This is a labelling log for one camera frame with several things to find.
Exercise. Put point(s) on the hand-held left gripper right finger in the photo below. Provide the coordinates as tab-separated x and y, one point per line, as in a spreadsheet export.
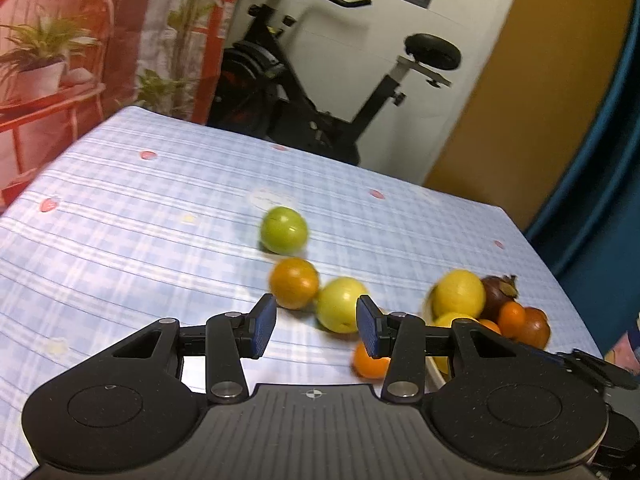
367	325

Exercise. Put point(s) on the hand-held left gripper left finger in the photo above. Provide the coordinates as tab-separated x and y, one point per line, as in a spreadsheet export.
264	325

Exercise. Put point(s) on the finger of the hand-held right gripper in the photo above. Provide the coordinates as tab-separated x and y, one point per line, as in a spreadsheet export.
600	371

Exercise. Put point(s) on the yellow-green round fruit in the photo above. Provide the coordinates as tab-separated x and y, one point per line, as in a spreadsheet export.
340	305

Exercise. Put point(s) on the greenish orange tangerine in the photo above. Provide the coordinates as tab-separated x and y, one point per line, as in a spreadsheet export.
294	282

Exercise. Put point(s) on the red-brown round fruit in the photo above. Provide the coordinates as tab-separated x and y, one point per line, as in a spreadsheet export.
536	327

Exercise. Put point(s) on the yellow lemon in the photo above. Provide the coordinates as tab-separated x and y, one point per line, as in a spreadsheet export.
452	319
457	292

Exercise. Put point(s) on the beige round plate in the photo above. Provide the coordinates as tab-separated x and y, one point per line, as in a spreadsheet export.
436	380

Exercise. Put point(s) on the green round fruit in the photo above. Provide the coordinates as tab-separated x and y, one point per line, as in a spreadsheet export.
283	230

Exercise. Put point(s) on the dark purple mangosteen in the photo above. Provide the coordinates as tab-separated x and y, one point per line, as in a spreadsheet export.
495	295

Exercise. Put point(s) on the blue curtain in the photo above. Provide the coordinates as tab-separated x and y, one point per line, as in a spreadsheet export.
600	210

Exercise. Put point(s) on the black exercise bike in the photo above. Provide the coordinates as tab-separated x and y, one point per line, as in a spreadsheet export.
280	110

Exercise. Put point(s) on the wooden door panel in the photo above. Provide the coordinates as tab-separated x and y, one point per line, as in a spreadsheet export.
540	110

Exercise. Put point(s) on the printed room backdrop cloth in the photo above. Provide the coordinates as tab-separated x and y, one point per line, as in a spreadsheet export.
125	60

